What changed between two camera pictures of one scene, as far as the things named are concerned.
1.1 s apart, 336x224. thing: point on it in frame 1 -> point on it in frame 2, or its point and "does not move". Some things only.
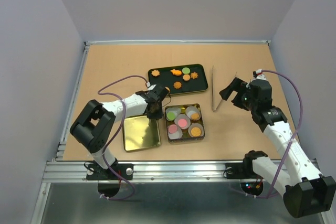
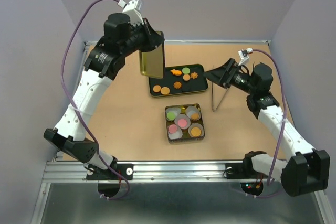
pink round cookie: (182, 123) does not move
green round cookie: (171, 115) does not move
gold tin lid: (140, 132) -> (151, 62)
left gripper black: (157, 115) -> (153, 39)
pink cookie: (172, 128) does not move
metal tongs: (213, 105) does not move
